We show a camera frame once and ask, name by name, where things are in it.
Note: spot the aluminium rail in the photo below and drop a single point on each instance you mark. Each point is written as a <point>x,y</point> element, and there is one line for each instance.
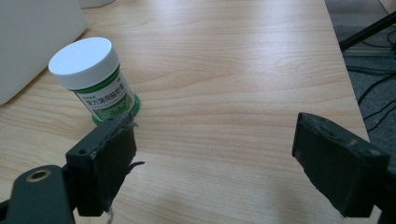
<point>367,53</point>

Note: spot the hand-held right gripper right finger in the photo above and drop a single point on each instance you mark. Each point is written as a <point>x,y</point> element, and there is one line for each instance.
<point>336,161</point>

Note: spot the white box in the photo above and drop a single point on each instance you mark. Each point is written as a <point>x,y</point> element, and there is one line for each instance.
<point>28,40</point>

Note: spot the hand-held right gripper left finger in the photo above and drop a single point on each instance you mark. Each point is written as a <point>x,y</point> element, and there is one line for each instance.
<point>102,165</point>

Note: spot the black metal stand leg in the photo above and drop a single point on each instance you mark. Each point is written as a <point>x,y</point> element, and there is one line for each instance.
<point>367,31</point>

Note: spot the white-capped green medicine jar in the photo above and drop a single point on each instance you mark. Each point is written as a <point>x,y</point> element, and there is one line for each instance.
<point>93,77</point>

